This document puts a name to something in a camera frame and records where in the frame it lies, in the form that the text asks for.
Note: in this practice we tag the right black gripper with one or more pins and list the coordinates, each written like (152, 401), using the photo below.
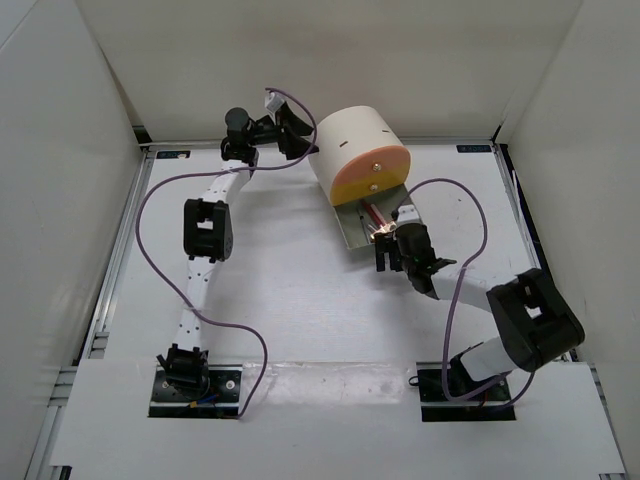
(385, 243)

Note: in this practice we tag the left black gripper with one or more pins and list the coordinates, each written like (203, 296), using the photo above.
(294, 128)

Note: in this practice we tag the grey green bottom drawer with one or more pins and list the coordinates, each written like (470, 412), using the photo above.
(357, 234)

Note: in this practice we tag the cream drawer organizer box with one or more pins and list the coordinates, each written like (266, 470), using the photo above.
(345, 134)

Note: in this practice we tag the yellow drawer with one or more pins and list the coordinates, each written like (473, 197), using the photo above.
(346, 189)

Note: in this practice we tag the pink top drawer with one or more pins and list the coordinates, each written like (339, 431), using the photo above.
(388, 165)

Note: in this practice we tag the gold black lipstick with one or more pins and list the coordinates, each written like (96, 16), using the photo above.
(383, 229)

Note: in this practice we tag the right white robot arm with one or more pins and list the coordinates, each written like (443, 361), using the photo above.
(535, 324)

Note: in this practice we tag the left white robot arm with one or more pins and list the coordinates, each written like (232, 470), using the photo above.
(208, 234)

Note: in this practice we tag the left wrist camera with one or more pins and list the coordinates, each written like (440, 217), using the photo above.
(273, 102)

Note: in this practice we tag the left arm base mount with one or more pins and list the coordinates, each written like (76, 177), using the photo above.
(186, 386)

